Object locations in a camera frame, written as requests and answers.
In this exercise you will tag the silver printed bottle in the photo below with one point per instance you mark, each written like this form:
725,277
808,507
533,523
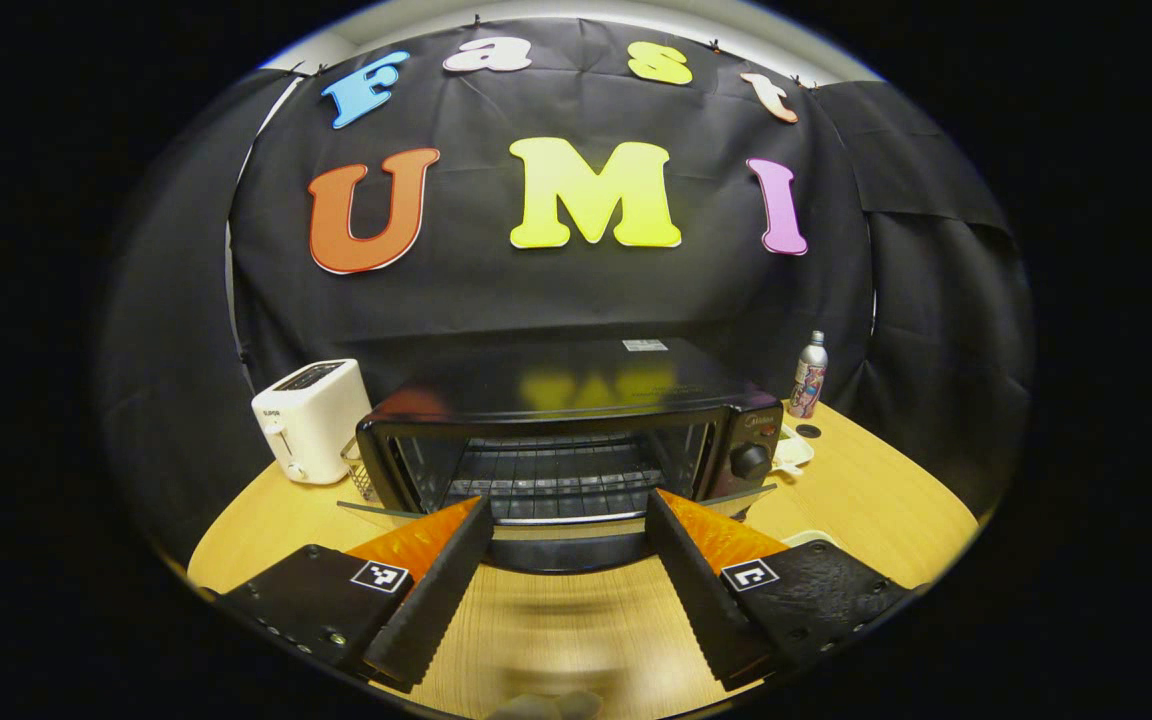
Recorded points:
808,380

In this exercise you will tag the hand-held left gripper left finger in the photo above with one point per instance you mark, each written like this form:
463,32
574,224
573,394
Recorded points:
441,590

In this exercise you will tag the white divided dish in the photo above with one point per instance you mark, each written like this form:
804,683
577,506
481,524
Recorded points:
794,455

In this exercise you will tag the white toaster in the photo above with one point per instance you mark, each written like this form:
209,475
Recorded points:
311,420

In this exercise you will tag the black electric oven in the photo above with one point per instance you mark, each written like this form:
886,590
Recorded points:
556,400

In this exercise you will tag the white square plate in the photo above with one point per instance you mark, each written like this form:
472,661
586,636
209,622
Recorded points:
811,538

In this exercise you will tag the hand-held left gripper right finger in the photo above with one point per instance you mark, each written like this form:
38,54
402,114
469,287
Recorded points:
696,590

